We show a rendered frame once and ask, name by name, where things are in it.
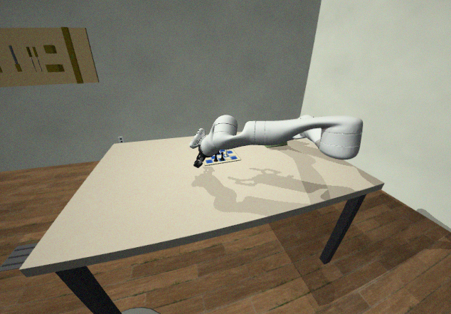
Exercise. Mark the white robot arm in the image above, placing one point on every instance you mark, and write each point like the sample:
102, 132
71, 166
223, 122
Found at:
341, 135

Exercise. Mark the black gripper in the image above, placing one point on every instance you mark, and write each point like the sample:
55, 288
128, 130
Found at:
200, 158

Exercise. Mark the blue and cream chessboard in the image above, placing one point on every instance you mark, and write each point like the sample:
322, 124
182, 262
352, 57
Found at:
231, 157

